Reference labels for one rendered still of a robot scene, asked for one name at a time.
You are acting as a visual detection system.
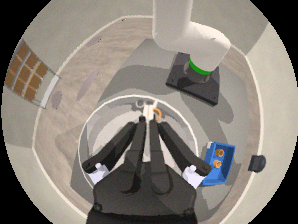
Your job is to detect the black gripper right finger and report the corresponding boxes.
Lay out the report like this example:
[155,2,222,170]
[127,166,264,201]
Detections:
[148,105,212,196]

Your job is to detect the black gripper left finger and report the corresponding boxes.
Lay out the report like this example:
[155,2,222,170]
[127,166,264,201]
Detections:
[82,105,148,194]

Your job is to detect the blue crate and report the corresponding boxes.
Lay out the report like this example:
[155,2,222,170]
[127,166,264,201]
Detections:
[201,142,236,185]

